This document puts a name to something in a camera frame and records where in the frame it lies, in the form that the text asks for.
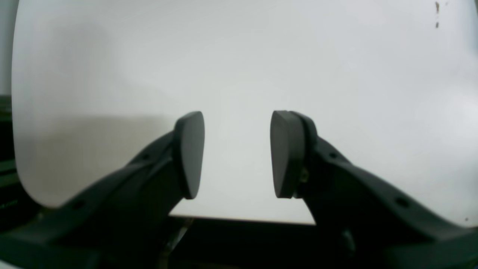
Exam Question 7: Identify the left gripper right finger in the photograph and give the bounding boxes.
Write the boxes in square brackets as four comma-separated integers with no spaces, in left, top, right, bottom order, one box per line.
[270,111,477,269]

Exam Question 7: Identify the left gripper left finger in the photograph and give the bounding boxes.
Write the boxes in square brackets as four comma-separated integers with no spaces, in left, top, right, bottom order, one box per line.
[1,112,205,269]

